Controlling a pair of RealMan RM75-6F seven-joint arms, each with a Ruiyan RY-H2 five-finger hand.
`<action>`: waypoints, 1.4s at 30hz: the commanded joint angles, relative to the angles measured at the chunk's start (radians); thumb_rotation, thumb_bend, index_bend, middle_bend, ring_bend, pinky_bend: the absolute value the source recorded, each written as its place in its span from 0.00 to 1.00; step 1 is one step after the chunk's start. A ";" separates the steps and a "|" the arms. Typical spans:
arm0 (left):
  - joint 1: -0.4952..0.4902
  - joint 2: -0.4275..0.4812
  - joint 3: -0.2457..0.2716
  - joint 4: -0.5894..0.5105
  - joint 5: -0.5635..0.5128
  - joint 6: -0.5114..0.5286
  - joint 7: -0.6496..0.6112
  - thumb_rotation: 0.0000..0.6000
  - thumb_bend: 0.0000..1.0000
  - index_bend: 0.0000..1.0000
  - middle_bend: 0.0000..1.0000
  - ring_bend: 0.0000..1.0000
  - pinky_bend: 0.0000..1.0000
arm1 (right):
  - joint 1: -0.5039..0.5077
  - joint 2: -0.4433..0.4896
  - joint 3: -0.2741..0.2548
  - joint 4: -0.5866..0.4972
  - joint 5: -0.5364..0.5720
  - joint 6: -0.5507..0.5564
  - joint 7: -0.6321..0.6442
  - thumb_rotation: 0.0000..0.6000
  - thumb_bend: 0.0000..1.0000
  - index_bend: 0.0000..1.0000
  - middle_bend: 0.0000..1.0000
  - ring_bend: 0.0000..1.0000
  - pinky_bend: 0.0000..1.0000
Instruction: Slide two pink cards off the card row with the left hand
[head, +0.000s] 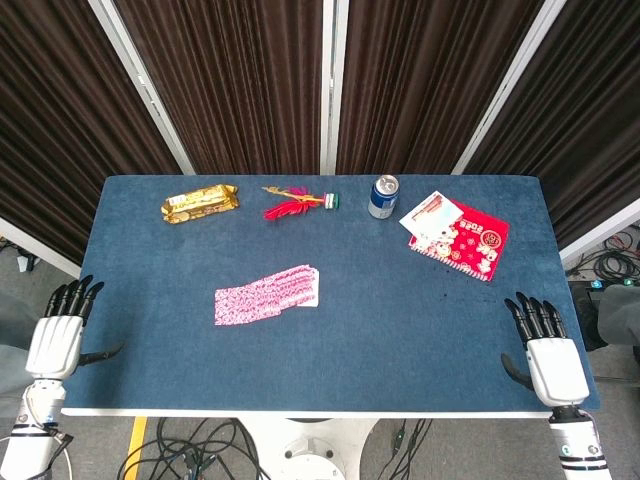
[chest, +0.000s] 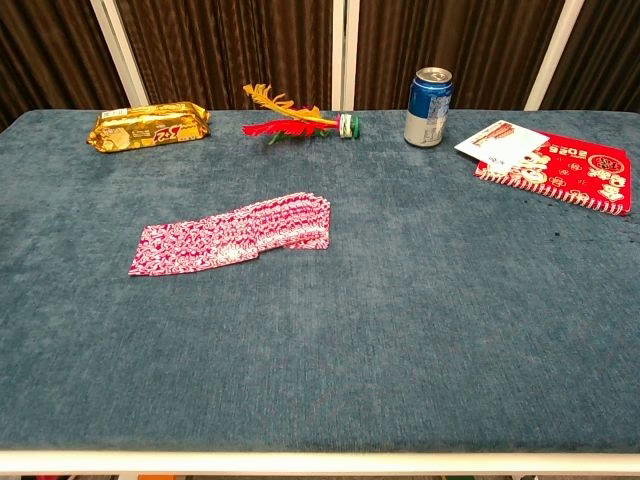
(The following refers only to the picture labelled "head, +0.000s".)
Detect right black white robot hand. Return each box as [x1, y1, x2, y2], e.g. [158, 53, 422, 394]
[501, 292, 591, 409]

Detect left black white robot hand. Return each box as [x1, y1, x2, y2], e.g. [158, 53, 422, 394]
[24, 274, 125, 381]

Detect single red patterned playing card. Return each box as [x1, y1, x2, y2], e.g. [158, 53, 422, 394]
[214, 288, 250, 327]

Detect red spiral desk calendar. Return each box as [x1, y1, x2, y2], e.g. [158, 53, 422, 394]
[408, 198, 511, 283]

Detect white postcard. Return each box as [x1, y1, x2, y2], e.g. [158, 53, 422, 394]
[398, 190, 465, 239]

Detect gold foil biscuit pack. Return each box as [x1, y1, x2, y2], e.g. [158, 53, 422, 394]
[159, 183, 241, 226]

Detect dark brown curtain panel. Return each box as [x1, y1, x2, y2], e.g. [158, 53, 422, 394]
[113, 0, 326, 175]
[464, 0, 640, 250]
[335, 0, 545, 175]
[0, 0, 182, 266]

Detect blue felt table cover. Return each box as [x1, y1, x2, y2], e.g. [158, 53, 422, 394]
[61, 173, 602, 414]

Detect blue silver drink can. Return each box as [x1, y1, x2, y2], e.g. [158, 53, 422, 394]
[368, 174, 401, 220]

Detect red yellow feather shuttlecock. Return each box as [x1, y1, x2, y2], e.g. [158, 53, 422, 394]
[261, 185, 343, 221]

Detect white partition base rail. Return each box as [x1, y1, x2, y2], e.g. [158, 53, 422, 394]
[558, 198, 640, 263]
[0, 215, 82, 279]

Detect tangled black floor cables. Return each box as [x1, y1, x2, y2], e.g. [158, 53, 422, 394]
[565, 233, 640, 289]

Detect black cable with green plug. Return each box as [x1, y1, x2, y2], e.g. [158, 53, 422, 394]
[384, 418, 434, 480]

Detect black floor cable bundle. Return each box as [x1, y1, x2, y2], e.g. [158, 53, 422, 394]
[115, 417, 274, 480]

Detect white table pedestal base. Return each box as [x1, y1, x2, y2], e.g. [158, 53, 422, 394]
[238, 417, 382, 480]

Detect white partition post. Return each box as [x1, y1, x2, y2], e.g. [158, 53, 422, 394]
[88, 0, 195, 176]
[319, 0, 350, 176]
[451, 0, 569, 176]

